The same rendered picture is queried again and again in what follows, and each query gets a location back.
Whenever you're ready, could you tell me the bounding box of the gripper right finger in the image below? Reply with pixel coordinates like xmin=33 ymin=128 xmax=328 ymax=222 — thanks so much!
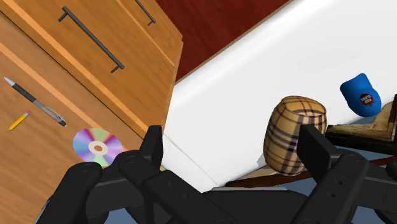
xmin=291 ymin=123 xmax=397 ymax=224

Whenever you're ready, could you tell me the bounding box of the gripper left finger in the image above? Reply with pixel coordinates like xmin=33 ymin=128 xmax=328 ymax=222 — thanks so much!
xmin=35 ymin=125 xmax=240 ymax=224

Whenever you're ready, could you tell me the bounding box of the iridescent compact disc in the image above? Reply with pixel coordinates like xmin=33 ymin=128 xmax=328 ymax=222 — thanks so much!
xmin=72 ymin=127 xmax=125 ymax=169

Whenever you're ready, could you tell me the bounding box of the tan plaid barrel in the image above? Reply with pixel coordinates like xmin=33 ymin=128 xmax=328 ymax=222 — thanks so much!
xmin=262 ymin=95 xmax=328 ymax=176

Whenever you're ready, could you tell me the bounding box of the blue rounded cap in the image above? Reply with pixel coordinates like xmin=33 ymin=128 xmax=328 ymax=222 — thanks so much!
xmin=339 ymin=73 xmax=382 ymax=118

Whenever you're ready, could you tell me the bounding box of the wooden chest of drawers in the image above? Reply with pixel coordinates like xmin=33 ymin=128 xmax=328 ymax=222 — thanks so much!
xmin=0 ymin=0 xmax=185 ymax=224

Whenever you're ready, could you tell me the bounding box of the black and silver pen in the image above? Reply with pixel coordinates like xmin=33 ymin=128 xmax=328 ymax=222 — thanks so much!
xmin=3 ymin=76 xmax=67 ymax=128

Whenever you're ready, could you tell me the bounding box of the short yellow pencil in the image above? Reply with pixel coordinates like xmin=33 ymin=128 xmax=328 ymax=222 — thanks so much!
xmin=7 ymin=110 xmax=32 ymax=133

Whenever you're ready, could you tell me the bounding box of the dark wooden frame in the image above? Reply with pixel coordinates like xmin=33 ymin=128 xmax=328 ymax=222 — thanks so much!
xmin=324 ymin=94 xmax=397 ymax=156

